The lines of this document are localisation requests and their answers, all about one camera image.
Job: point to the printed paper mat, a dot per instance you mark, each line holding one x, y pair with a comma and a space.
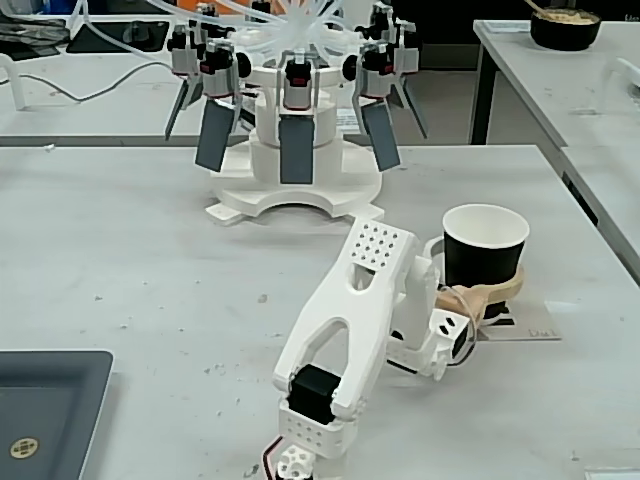
535, 322

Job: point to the white curved bracket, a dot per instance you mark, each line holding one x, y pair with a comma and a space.
15, 80

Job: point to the wooden stick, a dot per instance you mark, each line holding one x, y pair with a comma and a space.
534, 6

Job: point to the white paper sheet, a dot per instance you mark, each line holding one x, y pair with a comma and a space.
612, 474

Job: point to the thin dark paddle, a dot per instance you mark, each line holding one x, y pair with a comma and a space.
181, 107
412, 107

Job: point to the grey black pump unit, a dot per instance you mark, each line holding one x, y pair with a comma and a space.
299, 80
218, 72
184, 52

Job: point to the orange box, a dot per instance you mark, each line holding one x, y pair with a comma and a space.
182, 4

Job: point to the grey metal table leg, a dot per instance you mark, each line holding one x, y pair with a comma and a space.
484, 100

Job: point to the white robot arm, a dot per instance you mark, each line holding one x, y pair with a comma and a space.
350, 300

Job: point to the grey plastic tray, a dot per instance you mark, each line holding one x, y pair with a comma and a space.
50, 400

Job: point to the wide grey paddle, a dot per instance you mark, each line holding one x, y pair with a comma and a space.
214, 135
297, 150
382, 137

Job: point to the clear plastic tube bundle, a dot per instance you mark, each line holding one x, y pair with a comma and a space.
300, 25

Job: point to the black bowl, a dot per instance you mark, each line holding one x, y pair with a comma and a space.
565, 32

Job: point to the round gold sticker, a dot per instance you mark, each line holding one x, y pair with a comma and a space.
24, 448

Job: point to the black paper cup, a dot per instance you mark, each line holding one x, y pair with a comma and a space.
480, 260

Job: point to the small printed label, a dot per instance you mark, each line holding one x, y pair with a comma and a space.
347, 121

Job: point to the black flat pad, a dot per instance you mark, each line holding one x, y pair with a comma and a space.
115, 40

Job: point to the dark grey bundle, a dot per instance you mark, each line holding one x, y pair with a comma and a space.
30, 37

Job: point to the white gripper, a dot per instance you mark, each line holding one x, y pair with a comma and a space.
492, 295

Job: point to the white dispenser machine stand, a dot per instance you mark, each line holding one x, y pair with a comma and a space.
360, 192

